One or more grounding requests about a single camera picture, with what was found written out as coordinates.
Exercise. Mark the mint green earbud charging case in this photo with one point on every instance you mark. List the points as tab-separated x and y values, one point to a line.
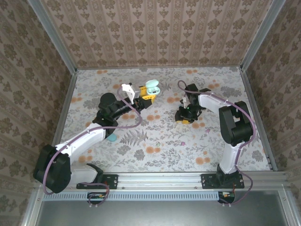
152	84

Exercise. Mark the blue earbud charging case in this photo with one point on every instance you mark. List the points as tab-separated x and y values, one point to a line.
113	138

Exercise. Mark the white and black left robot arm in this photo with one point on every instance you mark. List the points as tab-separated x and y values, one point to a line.
82	141

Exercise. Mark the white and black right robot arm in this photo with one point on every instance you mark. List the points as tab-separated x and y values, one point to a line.
229	155

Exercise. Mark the pink earbud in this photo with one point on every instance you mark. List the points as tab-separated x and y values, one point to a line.
183	142

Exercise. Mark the floral printed tablecloth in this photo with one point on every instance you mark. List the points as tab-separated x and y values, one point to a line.
164	153

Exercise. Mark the small black wiring connector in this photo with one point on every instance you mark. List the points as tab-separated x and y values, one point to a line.
96	196
227	195

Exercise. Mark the grey metal sheet panel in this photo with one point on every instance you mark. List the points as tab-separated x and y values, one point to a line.
164	214

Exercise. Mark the aluminium table side rail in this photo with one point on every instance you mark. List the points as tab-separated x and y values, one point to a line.
67	99
252	99

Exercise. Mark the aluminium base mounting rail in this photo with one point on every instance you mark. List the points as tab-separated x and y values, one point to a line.
160	180

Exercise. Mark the aluminium corner post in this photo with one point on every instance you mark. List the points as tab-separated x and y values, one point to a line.
55	37
261	35

